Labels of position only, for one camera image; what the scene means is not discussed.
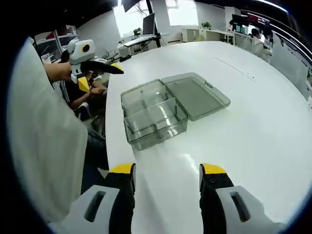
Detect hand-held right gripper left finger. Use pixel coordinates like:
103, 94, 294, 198
63, 162, 137, 234

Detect white low cabinet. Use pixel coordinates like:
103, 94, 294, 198
181, 27, 227, 42

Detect metal shelf rack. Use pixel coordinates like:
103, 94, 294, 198
34, 31, 81, 64

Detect large dark wall screen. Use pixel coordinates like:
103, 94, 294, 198
121, 0, 144, 12

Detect person's blue jeans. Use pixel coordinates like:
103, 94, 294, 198
81, 126, 110, 195

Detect black desktop monitor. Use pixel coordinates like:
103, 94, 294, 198
231, 13, 249, 26

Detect monitor on stand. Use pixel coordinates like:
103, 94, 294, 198
142, 12, 156, 37

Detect person's grey shirt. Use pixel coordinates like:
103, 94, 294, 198
7, 36, 88, 222

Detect transparent grey guide fixture box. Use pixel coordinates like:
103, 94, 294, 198
120, 72, 231, 152

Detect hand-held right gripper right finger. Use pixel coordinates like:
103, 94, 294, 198
199, 163, 281, 234

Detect red display screen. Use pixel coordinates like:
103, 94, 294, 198
247, 13, 270, 27

